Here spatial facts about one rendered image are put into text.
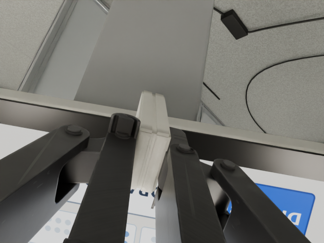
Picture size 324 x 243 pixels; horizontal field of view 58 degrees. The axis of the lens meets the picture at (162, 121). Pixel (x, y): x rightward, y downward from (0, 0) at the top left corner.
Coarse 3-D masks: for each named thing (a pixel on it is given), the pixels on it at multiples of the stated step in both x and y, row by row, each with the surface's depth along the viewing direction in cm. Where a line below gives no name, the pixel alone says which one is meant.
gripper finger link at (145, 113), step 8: (144, 96) 17; (152, 96) 18; (144, 104) 16; (152, 104) 17; (144, 112) 14; (152, 112) 15; (144, 120) 13; (152, 120) 14; (144, 128) 12; (152, 128) 13; (144, 136) 12; (152, 136) 13; (136, 144) 12; (144, 144) 12; (136, 152) 13; (144, 152) 13; (136, 160) 13; (144, 160) 13; (136, 168) 13; (144, 168) 13; (136, 176) 13; (136, 184) 13
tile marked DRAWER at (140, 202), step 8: (80, 184) 24; (80, 192) 24; (136, 192) 24; (144, 192) 24; (152, 192) 24; (72, 200) 25; (80, 200) 24; (136, 200) 24; (144, 200) 24; (152, 200) 24; (128, 208) 24; (136, 208) 24; (144, 208) 24; (144, 216) 24; (152, 216) 24
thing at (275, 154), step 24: (0, 96) 24; (24, 96) 25; (48, 96) 27; (0, 120) 24; (24, 120) 24; (48, 120) 24; (72, 120) 23; (96, 120) 23; (168, 120) 25; (192, 144) 23; (216, 144) 23; (240, 144) 22; (264, 144) 22; (288, 144) 23; (312, 144) 25; (264, 168) 23; (288, 168) 22; (312, 168) 22
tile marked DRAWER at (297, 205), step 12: (264, 192) 23; (276, 192) 23; (288, 192) 23; (300, 192) 23; (312, 192) 23; (276, 204) 23; (288, 204) 23; (300, 204) 23; (312, 204) 23; (288, 216) 23; (300, 216) 23; (300, 228) 23
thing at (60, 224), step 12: (60, 216) 25; (72, 216) 25; (48, 228) 25; (60, 228) 25; (132, 228) 25; (144, 228) 24; (36, 240) 26; (48, 240) 25; (60, 240) 25; (132, 240) 25; (144, 240) 25
